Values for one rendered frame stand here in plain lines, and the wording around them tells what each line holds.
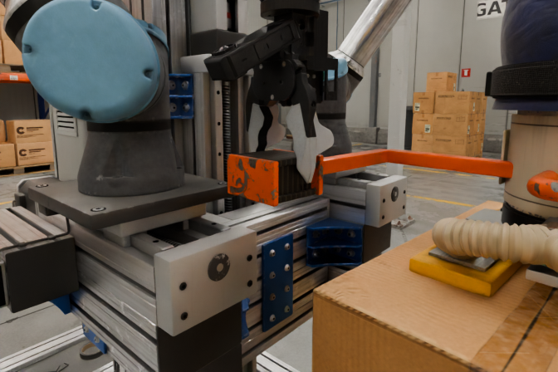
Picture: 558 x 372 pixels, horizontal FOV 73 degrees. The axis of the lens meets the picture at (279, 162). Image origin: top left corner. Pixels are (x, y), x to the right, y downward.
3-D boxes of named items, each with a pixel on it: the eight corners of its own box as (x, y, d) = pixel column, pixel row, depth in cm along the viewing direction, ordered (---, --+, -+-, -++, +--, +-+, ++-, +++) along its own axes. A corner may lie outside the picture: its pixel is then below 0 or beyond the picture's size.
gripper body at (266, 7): (339, 105, 48) (341, 6, 46) (291, 106, 42) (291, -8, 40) (296, 105, 54) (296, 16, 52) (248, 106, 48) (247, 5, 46)
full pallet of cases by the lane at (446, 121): (464, 167, 682) (472, 67, 655) (408, 161, 749) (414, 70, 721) (482, 159, 772) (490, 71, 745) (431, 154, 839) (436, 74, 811)
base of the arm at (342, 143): (278, 153, 94) (278, 112, 92) (314, 147, 105) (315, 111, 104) (330, 159, 84) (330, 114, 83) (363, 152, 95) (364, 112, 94)
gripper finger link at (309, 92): (326, 133, 42) (306, 58, 43) (317, 134, 41) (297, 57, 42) (297, 144, 46) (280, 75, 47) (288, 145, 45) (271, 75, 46)
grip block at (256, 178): (273, 207, 41) (273, 162, 41) (227, 193, 48) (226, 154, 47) (323, 194, 47) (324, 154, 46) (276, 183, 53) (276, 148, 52)
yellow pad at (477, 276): (490, 300, 43) (494, 257, 42) (407, 271, 50) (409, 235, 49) (557, 231, 66) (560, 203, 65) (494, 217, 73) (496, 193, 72)
